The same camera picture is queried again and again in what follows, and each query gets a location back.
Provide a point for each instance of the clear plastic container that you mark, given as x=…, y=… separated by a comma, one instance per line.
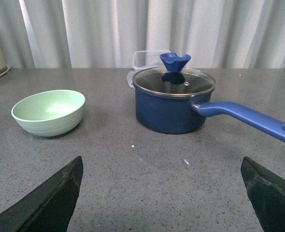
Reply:
x=145, y=59

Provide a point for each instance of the green bowl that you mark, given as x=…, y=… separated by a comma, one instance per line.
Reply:
x=50, y=113

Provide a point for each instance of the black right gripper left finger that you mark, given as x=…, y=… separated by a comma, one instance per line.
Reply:
x=50, y=206

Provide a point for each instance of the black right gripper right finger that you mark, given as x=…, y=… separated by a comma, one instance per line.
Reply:
x=266, y=192

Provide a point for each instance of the blue saucepan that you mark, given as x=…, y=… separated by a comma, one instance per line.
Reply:
x=180, y=115

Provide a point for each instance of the glass lid blue knob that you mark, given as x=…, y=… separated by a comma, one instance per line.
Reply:
x=173, y=79

